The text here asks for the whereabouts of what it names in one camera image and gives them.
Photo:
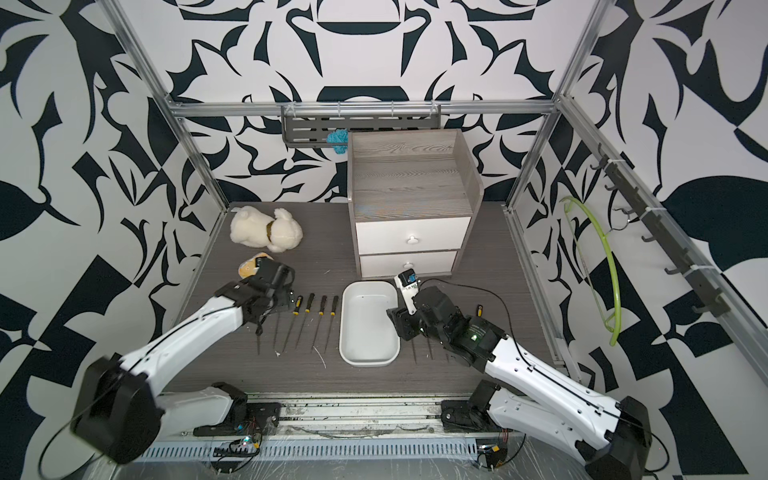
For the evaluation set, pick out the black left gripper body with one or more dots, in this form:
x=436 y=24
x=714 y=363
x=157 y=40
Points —
x=286 y=303

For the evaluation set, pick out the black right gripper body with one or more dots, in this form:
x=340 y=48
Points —
x=411 y=324

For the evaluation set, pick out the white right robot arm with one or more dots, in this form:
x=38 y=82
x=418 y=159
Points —
x=610 y=438

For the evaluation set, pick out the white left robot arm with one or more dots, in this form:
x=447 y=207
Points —
x=122 y=406

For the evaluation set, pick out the white storage tray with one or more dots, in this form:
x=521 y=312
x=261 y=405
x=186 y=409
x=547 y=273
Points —
x=367 y=337

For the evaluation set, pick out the yellow tissue pack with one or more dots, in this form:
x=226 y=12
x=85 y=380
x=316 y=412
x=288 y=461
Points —
x=251 y=266

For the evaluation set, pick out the white plush dog toy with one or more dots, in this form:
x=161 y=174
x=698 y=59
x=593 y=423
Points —
x=277 y=233

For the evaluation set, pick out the grey wooden drawer cabinet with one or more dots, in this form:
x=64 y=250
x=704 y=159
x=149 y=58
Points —
x=413 y=197

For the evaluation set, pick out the right controller board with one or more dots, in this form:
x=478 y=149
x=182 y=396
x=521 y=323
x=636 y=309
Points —
x=491 y=457

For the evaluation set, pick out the controller board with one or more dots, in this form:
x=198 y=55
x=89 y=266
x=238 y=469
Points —
x=491 y=457
x=245 y=448

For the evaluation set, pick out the left controller board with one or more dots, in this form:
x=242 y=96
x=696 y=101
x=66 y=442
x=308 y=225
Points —
x=245 y=448

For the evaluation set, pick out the teal cloth ball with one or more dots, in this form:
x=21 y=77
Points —
x=338 y=140

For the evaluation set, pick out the green hoop hanger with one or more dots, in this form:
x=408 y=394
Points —
x=603 y=279

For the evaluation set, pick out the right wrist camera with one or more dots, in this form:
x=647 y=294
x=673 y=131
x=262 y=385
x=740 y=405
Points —
x=408 y=284

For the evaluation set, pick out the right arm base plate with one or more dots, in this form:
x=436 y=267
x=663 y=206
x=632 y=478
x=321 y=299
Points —
x=466 y=416

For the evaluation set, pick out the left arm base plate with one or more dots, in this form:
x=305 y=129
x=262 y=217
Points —
x=245 y=419

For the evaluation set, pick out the grey wall shelf rack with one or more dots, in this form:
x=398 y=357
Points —
x=310 y=129

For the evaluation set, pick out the grey hook rail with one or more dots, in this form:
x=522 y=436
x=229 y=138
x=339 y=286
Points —
x=687 y=261

